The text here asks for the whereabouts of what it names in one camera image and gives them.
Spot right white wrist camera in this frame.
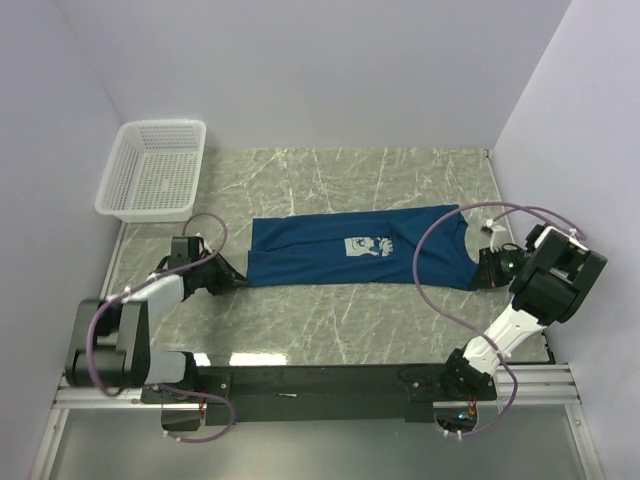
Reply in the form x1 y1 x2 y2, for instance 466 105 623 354
481 219 511 251

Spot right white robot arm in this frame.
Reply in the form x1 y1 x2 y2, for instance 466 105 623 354
438 224 608 399

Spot aluminium frame rails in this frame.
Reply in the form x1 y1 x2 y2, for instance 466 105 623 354
24 147 609 480

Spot blue printed t-shirt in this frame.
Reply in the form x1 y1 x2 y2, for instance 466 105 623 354
247 205 478 291

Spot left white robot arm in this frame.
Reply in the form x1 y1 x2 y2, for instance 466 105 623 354
64 236 248 402

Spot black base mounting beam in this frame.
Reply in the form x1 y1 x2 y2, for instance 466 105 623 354
141 350 497 426

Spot white perforated plastic basket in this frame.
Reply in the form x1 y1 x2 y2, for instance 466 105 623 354
94 119 207 223

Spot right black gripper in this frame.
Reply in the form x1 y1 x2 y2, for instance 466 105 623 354
468 245 532 290

